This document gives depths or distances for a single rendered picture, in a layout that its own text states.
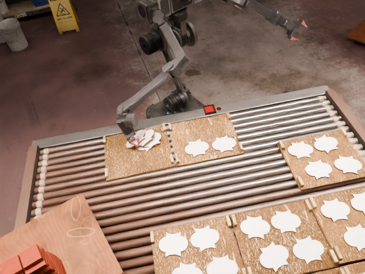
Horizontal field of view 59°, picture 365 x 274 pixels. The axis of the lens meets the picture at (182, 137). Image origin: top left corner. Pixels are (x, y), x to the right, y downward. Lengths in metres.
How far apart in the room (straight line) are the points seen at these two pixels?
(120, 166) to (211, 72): 2.36
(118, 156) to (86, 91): 2.20
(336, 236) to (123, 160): 1.22
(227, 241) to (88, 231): 0.68
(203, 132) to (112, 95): 2.07
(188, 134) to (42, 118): 2.29
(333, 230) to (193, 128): 0.99
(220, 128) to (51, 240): 1.16
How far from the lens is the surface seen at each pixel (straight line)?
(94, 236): 1.67
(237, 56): 4.34
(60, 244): 1.72
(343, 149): 2.12
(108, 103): 3.88
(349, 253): 1.77
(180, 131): 2.10
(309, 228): 1.77
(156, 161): 1.96
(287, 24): 2.32
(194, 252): 1.66
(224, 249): 1.66
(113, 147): 2.10
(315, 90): 2.48
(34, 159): 2.23
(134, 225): 1.78
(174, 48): 1.95
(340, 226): 1.82
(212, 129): 2.10
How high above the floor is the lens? 2.47
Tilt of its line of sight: 48 degrees down
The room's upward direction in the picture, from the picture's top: 7 degrees counter-clockwise
